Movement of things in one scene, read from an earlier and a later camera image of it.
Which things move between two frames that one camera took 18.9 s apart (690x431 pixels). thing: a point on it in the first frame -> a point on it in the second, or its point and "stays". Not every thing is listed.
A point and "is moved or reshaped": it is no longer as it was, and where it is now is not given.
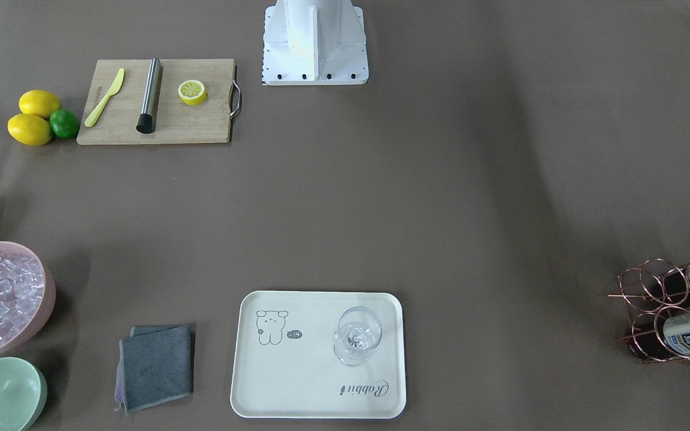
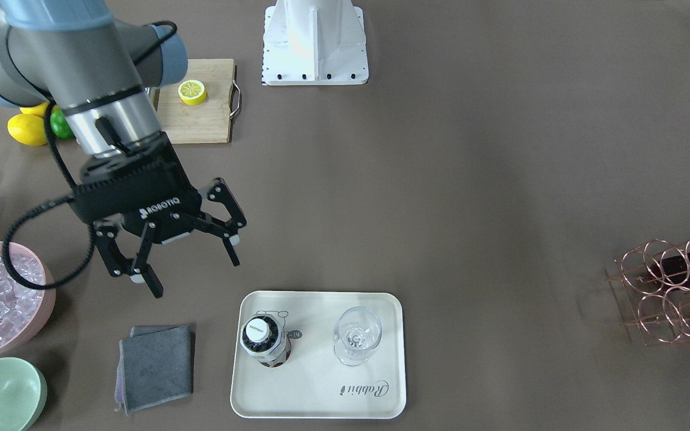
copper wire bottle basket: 653,292 is moved or reshaped
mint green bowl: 5,394 stays
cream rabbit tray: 318,354 stays
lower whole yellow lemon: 29,130 stays
